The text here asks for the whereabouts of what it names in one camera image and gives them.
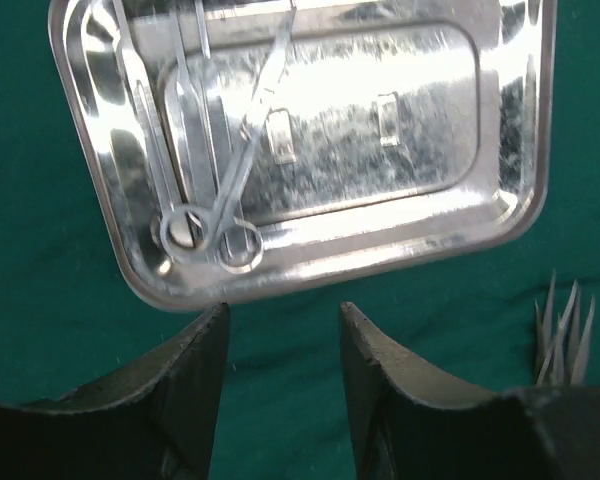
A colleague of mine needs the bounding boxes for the small steel scissors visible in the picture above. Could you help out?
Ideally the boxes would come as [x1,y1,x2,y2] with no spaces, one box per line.
[170,1,217,209]

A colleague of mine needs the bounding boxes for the steel scalpel handle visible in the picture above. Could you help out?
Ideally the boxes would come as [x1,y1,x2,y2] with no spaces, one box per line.
[112,0,182,216]

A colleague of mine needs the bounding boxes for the steel tweezers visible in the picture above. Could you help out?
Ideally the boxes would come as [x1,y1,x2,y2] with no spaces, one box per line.
[534,270,581,386]
[551,291,596,385]

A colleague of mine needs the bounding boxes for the steel forceps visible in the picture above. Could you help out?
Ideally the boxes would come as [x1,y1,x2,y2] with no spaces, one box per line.
[160,2,297,273]

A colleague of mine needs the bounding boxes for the stainless steel instrument tray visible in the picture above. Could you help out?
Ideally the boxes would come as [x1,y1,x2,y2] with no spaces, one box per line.
[48,1,557,311]

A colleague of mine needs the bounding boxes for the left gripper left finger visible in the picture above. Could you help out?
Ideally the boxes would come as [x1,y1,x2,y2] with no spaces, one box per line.
[0,304,230,479]

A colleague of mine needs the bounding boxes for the dark green surgical cloth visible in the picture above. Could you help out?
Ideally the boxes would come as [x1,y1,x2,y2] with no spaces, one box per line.
[0,1,600,479]

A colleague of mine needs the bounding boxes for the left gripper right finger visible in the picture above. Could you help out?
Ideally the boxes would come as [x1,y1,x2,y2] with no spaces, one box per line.
[340,302,600,479]

